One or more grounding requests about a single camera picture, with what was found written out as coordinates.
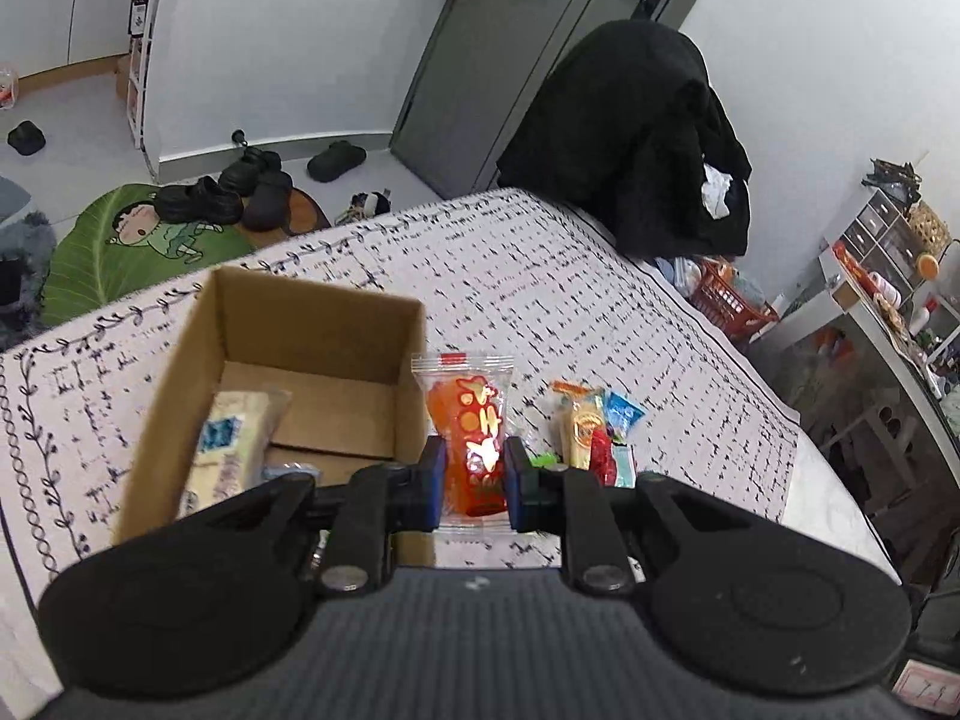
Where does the orange jelly packet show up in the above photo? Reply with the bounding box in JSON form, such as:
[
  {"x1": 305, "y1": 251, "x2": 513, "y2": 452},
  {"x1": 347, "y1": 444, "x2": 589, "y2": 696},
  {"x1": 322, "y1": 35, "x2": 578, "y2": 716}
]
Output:
[{"x1": 411, "y1": 352, "x2": 518, "y2": 537}]

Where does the orange bread packet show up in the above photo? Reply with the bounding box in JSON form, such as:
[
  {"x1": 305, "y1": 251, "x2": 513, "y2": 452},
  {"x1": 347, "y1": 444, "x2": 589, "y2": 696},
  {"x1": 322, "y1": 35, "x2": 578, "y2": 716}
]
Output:
[{"x1": 550, "y1": 380, "x2": 608, "y2": 470}]

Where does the green cartoon floor mat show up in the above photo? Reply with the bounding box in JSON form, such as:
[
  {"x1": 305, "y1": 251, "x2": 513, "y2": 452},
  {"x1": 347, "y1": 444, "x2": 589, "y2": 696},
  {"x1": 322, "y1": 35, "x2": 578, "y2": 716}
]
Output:
[{"x1": 41, "y1": 184, "x2": 331, "y2": 327}]

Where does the white cloth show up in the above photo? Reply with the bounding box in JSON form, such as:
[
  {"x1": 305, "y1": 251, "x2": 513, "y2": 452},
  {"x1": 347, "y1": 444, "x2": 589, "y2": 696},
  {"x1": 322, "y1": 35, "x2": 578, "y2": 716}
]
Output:
[{"x1": 701, "y1": 163, "x2": 734, "y2": 218}]

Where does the black chunky shoe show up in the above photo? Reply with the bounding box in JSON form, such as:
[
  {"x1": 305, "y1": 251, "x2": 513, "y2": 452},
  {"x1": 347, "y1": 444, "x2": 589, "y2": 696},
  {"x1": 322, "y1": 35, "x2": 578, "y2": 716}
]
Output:
[
  {"x1": 217, "y1": 148, "x2": 282, "y2": 192},
  {"x1": 241, "y1": 171, "x2": 295, "y2": 232},
  {"x1": 154, "y1": 176, "x2": 245, "y2": 224}
]

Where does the grey door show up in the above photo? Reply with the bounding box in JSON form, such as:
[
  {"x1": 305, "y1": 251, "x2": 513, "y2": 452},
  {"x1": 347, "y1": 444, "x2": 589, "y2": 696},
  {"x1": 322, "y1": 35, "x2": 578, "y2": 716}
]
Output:
[{"x1": 391, "y1": 0, "x2": 732, "y2": 200}]

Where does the brown cardboard box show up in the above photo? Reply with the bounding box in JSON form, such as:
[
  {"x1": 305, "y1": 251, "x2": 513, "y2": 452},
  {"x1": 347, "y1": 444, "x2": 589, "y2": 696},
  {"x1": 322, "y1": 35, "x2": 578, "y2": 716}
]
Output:
[{"x1": 112, "y1": 266, "x2": 443, "y2": 571}]

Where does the white bed sheet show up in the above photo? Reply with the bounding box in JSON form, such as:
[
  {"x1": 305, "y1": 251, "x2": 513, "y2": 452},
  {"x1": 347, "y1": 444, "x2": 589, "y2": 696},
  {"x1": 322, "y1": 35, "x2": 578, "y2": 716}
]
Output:
[{"x1": 585, "y1": 210, "x2": 901, "y2": 586}]

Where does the red plastic basket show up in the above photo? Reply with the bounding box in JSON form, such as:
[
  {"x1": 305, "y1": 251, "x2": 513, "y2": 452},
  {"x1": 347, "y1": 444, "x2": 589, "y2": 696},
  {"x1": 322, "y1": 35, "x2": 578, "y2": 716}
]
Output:
[{"x1": 690, "y1": 259, "x2": 779, "y2": 338}]

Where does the wicker basket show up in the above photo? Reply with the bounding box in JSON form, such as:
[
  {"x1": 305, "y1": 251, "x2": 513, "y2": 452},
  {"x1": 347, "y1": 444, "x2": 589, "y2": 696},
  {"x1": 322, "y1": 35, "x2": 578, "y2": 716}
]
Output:
[{"x1": 907, "y1": 201, "x2": 952, "y2": 252}]

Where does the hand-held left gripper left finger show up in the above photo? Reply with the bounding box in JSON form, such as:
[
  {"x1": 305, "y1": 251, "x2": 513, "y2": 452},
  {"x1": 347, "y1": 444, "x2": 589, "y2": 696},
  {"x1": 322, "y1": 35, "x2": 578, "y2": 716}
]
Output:
[{"x1": 169, "y1": 436, "x2": 451, "y2": 599}]

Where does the dark bundle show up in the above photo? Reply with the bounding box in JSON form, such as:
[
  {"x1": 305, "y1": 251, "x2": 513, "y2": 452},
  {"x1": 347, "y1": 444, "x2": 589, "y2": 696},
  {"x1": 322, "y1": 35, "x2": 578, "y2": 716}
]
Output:
[{"x1": 866, "y1": 157, "x2": 923, "y2": 200}]

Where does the white shelf rack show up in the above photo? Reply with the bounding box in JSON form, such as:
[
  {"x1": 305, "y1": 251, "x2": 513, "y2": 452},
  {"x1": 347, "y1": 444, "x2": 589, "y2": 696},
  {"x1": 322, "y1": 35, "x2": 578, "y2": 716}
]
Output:
[{"x1": 124, "y1": 0, "x2": 170, "y2": 151}]

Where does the grey desk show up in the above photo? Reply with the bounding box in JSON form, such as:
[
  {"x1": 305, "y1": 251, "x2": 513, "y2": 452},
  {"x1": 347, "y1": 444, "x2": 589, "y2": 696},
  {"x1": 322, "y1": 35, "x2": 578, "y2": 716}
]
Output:
[{"x1": 750, "y1": 247, "x2": 960, "y2": 586}]

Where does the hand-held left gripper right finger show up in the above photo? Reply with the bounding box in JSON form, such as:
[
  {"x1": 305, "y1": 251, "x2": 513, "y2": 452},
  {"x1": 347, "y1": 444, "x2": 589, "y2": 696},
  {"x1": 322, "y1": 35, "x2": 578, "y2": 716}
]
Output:
[{"x1": 502, "y1": 439, "x2": 788, "y2": 597}]

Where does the small blue snack packet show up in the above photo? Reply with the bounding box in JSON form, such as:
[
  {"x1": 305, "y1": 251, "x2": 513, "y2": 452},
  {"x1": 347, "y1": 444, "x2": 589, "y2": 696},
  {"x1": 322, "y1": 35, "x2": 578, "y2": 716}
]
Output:
[{"x1": 602, "y1": 390, "x2": 647, "y2": 440}]

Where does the white packet with blue label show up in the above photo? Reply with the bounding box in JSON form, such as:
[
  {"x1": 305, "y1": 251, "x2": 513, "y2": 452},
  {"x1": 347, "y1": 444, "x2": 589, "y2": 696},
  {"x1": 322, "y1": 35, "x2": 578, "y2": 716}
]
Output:
[{"x1": 176, "y1": 388, "x2": 293, "y2": 518}]

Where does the printed blanket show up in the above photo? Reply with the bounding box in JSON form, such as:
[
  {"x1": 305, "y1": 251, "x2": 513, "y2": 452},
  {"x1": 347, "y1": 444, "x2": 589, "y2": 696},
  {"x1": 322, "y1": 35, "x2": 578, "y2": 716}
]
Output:
[{"x1": 0, "y1": 187, "x2": 800, "y2": 601}]

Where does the black coat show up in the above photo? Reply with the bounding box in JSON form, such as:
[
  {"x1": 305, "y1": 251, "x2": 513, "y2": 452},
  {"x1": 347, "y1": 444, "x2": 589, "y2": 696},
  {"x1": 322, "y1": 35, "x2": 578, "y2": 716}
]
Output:
[{"x1": 496, "y1": 19, "x2": 753, "y2": 260}]

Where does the grey drawer organizer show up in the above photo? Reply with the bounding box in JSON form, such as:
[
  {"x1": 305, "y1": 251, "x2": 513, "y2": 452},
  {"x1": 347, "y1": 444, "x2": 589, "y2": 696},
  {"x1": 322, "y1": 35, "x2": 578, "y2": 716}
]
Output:
[{"x1": 832, "y1": 191, "x2": 931, "y2": 293}]

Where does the red stick snack packet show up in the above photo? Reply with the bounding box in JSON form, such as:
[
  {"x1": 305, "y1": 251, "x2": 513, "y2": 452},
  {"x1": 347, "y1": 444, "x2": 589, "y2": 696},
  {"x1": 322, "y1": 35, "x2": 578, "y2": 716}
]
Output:
[{"x1": 589, "y1": 427, "x2": 638, "y2": 488}]

